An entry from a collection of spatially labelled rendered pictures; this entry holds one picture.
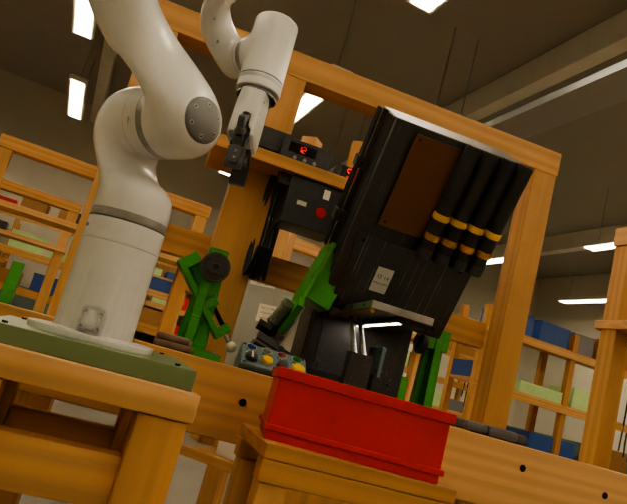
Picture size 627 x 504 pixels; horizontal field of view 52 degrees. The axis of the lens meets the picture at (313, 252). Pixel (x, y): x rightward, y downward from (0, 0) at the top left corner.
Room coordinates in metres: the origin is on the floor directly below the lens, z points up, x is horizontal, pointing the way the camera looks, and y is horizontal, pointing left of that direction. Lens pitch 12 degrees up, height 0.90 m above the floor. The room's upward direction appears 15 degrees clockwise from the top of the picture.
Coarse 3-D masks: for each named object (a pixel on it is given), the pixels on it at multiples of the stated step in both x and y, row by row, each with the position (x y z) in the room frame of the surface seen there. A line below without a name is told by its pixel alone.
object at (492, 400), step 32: (288, 96) 1.95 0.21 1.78; (288, 128) 1.96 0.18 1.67; (96, 192) 1.85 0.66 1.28; (256, 192) 1.95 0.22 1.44; (544, 192) 2.16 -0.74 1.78; (224, 224) 1.93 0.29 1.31; (256, 224) 1.95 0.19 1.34; (512, 224) 2.22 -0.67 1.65; (544, 224) 2.16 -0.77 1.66; (512, 256) 2.17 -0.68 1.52; (224, 288) 1.95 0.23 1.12; (512, 288) 2.15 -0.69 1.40; (224, 320) 1.95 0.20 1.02; (512, 320) 2.15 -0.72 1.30; (224, 352) 1.96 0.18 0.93; (512, 352) 2.16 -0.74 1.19; (480, 384) 2.21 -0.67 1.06; (512, 384) 2.16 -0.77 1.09; (480, 416) 2.16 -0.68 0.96
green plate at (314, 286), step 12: (324, 252) 1.65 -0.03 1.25; (312, 264) 1.72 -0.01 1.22; (324, 264) 1.62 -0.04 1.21; (312, 276) 1.62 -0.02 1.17; (324, 276) 1.63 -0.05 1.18; (300, 288) 1.69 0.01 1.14; (312, 288) 1.63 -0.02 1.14; (324, 288) 1.64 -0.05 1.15; (312, 300) 1.63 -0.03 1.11; (324, 300) 1.64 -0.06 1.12
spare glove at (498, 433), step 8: (456, 424) 1.50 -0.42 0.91; (464, 424) 1.48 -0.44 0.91; (472, 424) 1.48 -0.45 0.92; (480, 424) 1.50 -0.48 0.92; (480, 432) 1.50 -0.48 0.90; (488, 432) 1.51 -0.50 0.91; (496, 432) 1.51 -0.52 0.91; (504, 432) 1.52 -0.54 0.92; (512, 432) 1.53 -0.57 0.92; (504, 440) 1.53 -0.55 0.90; (512, 440) 1.53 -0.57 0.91; (520, 440) 1.55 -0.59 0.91
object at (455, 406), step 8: (408, 352) 9.65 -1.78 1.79; (448, 352) 9.78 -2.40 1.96; (464, 352) 10.02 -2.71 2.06; (472, 352) 10.08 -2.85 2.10; (408, 360) 9.97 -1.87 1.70; (456, 384) 9.87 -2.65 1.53; (464, 384) 9.91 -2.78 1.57; (440, 392) 9.87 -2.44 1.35; (456, 392) 10.47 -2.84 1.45; (456, 400) 9.98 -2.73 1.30; (464, 400) 9.94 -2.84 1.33; (448, 408) 9.95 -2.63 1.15; (456, 408) 9.99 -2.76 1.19
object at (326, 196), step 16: (288, 192) 1.86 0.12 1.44; (304, 192) 1.87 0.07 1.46; (320, 192) 1.88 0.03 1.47; (336, 192) 1.89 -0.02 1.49; (288, 208) 1.87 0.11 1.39; (304, 208) 1.88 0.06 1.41; (320, 208) 1.88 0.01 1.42; (288, 224) 1.89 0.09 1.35; (304, 224) 1.88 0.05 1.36; (320, 224) 1.89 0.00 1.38; (320, 240) 1.99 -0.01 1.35
